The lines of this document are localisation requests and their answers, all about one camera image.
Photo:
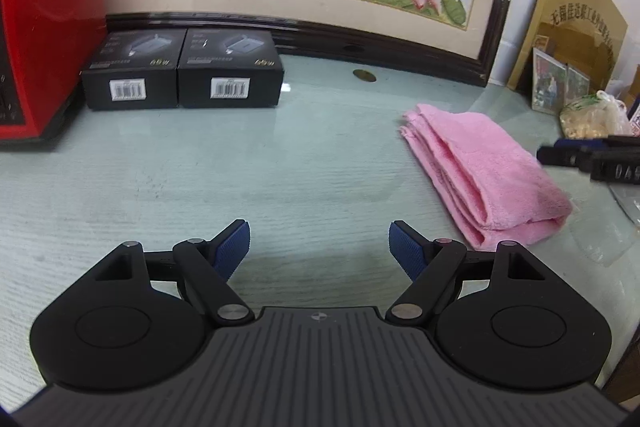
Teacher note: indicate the red box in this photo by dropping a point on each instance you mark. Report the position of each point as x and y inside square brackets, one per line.
[44, 46]

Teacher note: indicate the pink towel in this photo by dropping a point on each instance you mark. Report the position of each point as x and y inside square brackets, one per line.
[494, 190]

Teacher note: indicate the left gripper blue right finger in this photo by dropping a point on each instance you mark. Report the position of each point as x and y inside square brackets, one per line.
[431, 267]

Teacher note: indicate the black charger box right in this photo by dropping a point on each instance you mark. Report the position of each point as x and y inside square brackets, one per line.
[229, 68]

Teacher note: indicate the plastic bag of nuts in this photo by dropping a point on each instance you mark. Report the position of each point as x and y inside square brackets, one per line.
[595, 116]

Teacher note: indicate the framed couple photo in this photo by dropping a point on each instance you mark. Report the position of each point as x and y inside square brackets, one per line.
[549, 83]

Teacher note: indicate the black charger box left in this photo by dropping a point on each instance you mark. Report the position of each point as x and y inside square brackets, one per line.
[134, 70]

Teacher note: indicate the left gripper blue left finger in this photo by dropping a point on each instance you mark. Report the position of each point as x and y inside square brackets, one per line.
[204, 268]

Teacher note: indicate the cardboard box with printed paper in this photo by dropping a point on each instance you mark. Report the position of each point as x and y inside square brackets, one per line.
[632, 102]

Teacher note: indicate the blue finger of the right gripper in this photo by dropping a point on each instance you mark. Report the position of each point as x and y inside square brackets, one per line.
[567, 156]
[580, 143]

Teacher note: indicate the clear plastic bag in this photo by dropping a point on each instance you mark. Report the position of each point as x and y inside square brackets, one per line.
[628, 198]

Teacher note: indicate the black charger box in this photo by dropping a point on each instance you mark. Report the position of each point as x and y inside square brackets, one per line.
[134, 70]
[229, 68]

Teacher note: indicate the gold company plaque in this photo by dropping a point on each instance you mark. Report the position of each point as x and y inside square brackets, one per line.
[585, 34]

